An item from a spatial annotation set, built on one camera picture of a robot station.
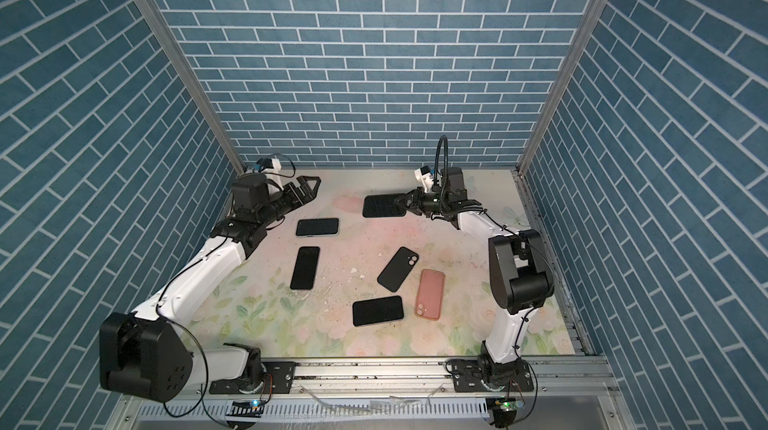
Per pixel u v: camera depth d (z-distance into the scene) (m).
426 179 0.86
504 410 0.72
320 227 1.04
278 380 0.73
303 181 0.72
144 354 0.39
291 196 0.71
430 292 0.89
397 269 0.94
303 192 0.72
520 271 0.51
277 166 0.73
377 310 0.85
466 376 0.74
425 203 0.81
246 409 0.72
